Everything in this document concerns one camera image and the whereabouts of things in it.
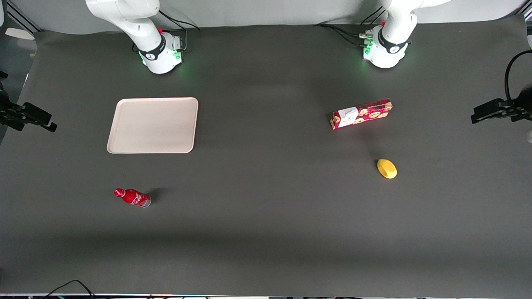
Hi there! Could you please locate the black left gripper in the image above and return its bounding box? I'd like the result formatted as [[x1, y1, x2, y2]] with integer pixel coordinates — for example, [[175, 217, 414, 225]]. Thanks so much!
[[470, 83, 532, 125]]

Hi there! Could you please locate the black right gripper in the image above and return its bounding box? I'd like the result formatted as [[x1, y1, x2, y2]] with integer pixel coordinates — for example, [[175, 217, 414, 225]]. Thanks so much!
[[0, 89, 58, 133]]

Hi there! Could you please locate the red coke bottle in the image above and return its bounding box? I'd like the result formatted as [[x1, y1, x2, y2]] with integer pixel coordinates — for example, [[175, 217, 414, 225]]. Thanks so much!
[[114, 188, 152, 208]]

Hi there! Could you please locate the beige rectangular plastic tray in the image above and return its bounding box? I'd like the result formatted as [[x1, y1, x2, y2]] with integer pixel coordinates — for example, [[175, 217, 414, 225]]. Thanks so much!
[[106, 97, 199, 154]]

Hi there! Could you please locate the white paper piece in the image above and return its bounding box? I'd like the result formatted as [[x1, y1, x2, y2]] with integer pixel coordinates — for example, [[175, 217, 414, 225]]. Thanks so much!
[[5, 27, 36, 41]]

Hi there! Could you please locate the yellow lemon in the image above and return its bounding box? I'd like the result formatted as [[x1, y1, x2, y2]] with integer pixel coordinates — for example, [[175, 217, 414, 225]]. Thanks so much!
[[377, 159, 398, 179]]

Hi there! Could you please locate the red cookie box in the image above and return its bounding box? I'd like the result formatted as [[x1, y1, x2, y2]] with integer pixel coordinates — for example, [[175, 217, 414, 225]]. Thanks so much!
[[330, 98, 393, 130]]

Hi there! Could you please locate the dark grey table mat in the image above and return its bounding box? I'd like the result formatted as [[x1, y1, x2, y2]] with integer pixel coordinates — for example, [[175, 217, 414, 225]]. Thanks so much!
[[0, 15, 532, 298]]

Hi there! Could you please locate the black looped gripper cable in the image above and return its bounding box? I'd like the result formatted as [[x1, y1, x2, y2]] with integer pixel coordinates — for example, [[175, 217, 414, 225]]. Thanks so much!
[[504, 50, 532, 113]]

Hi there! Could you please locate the black left arm base cable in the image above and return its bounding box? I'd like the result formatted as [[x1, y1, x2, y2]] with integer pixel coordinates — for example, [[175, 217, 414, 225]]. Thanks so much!
[[314, 6, 388, 47]]

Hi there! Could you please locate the black arm base cable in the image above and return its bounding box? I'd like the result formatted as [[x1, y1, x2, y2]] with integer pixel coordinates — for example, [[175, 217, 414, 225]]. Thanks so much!
[[314, 6, 388, 47], [158, 9, 201, 53]]

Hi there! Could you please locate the black cable at table edge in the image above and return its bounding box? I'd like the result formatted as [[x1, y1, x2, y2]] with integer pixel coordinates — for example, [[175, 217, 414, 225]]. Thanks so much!
[[42, 280, 97, 299]]

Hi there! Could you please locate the black right arm base cable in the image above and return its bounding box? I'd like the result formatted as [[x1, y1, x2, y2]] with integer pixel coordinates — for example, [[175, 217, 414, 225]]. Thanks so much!
[[158, 9, 201, 53]]

